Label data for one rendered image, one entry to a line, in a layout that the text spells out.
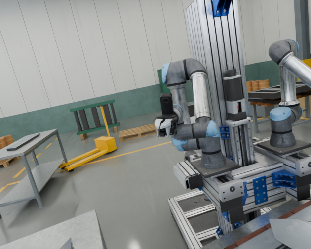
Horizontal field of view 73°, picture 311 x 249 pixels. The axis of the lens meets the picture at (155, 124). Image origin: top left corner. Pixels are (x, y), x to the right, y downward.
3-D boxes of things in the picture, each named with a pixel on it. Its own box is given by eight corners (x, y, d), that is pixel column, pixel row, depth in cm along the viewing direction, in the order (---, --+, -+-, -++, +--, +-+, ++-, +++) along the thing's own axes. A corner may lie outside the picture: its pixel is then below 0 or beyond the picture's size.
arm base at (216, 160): (197, 162, 137) (194, 147, 135) (218, 156, 139) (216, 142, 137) (207, 171, 123) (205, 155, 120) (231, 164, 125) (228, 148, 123)
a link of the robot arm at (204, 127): (207, 64, 125) (217, 140, 101) (188, 68, 128) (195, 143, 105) (205, 49, 115) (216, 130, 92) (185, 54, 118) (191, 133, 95)
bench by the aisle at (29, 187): (43, 208, 336) (22, 150, 315) (-4, 220, 328) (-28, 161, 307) (69, 166, 511) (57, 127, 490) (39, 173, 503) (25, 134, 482)
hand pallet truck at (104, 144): (107, 147, 601) (96, 105, 575) (119, 149, 562) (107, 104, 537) (58, 169, 502) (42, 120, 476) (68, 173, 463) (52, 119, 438)
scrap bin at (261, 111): (275, 113, 587) (273, 93, 575) (265, 117, 569) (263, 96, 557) (255, 112, 641) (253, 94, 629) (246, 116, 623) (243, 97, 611)
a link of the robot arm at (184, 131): (194, 145, 99) (190, 122, 97) (171, 147, 102) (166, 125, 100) (195, 139, 106) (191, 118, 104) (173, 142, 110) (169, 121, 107)
